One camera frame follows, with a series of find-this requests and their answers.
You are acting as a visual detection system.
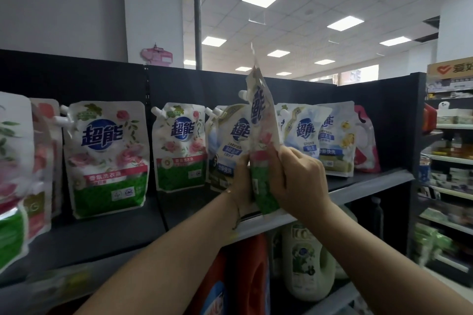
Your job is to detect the rows of boxed stationery goods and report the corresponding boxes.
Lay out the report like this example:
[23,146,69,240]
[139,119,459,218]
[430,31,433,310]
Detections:
[417,80,473,264]

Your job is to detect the thin chain bracelet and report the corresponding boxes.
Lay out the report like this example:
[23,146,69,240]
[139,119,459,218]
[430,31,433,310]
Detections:
[224,188,243,231]

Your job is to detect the person's right forearm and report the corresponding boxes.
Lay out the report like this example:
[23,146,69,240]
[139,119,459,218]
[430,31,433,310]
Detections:
[299,202,473,315]

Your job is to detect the pink white handle pouch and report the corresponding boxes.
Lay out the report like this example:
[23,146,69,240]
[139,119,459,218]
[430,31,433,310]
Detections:
[353,105,382,174]

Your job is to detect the person's right hand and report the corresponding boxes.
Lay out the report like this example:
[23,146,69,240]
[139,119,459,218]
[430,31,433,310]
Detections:
[265,143,332,221]

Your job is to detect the green bagged goods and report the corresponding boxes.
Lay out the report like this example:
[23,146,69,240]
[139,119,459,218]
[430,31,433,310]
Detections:
[413,222,455,264]

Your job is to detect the pink bagged item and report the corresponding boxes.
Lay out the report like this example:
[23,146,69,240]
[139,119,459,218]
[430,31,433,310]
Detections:
[140,44,173,67]

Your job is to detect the yellow header sign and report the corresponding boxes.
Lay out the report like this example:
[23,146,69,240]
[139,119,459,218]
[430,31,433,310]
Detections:
[427,56,473,81]

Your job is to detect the dark metal shelf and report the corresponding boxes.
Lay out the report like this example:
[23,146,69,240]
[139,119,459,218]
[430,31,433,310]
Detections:
[0,49,428,315]

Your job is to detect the person's left hand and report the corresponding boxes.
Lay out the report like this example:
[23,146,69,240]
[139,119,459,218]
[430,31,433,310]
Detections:
[225,154,256,223]

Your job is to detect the yellow price label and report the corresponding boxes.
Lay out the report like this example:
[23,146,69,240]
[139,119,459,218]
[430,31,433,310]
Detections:
[33,268,95,291]

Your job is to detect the black stationery shelving unit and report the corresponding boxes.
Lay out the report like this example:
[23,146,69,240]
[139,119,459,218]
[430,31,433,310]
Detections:
[408,62,473,288]

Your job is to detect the person's left forearm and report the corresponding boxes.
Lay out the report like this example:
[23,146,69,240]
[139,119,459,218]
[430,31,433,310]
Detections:
[75,192,243,315]

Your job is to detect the blue boxed bottle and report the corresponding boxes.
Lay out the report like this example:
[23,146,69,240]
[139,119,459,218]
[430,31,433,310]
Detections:
[419,154,431,183]

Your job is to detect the grey vertical pole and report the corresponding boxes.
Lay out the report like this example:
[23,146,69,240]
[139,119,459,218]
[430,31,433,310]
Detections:
[193,0,203,70]

